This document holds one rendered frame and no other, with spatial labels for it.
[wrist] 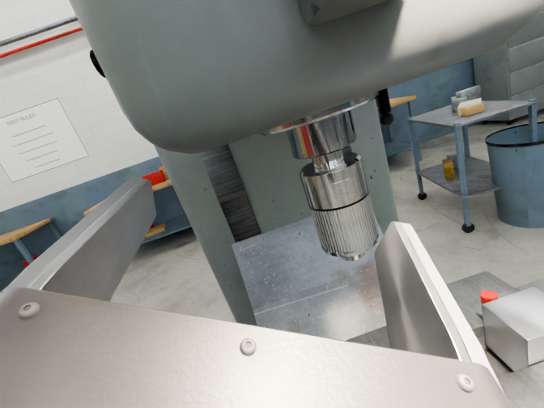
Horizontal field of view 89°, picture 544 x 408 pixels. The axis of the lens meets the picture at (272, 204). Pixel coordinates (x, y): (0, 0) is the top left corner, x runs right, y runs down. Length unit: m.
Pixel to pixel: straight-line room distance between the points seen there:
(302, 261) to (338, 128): 0.46
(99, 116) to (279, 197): 4.35
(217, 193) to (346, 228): 0.41
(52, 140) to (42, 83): 0.75
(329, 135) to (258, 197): 0.42
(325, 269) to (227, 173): 0.29
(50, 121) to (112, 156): 0.89
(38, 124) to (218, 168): 4.72
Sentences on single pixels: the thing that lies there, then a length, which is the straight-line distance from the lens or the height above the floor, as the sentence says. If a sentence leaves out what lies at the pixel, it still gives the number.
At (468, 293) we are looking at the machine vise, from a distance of 0.51.
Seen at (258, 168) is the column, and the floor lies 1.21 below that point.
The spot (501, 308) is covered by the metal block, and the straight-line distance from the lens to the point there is 0.39.
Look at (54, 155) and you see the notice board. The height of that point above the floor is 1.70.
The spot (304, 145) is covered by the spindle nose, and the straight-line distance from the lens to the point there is 0.19.
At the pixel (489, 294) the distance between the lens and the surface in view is 0.41.
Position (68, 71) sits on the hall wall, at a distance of 4.99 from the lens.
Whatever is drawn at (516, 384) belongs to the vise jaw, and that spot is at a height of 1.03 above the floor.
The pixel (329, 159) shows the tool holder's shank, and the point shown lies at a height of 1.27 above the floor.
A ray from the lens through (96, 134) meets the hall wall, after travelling 4.86.
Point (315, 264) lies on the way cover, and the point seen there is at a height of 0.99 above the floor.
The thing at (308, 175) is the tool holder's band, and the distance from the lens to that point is 0.20.
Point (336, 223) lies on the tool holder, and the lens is 0.21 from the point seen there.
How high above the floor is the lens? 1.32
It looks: 18 degrees down
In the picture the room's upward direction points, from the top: 19 degrees counter-clockwise
